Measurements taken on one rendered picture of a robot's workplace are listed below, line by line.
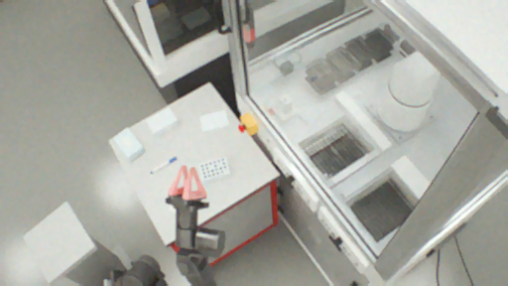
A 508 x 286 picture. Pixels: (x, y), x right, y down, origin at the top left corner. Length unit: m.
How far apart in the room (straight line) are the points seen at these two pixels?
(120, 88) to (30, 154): 0.83
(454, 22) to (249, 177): 1.32
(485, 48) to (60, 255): 1.81
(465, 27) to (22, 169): 3.04
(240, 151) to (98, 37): 2.15
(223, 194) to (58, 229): 0.79
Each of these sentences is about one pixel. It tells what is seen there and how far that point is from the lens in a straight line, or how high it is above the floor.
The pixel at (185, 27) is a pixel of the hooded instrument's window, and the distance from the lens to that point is 2.06.
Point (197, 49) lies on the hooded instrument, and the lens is 2.16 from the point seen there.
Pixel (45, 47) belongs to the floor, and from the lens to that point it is 4.04.
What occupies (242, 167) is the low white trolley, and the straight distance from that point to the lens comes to 1.97.
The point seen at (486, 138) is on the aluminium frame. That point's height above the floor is 1.92.
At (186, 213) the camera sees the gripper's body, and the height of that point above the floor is 1.51.
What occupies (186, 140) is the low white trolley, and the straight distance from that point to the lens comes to 2.08.
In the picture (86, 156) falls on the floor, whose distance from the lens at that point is 3.16.
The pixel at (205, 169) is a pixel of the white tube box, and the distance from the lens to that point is 1.95.
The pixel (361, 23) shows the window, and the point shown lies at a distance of 0.92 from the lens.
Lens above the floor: 2.52
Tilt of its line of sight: 63 degrees down
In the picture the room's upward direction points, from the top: 1 degrees counter-clockwise
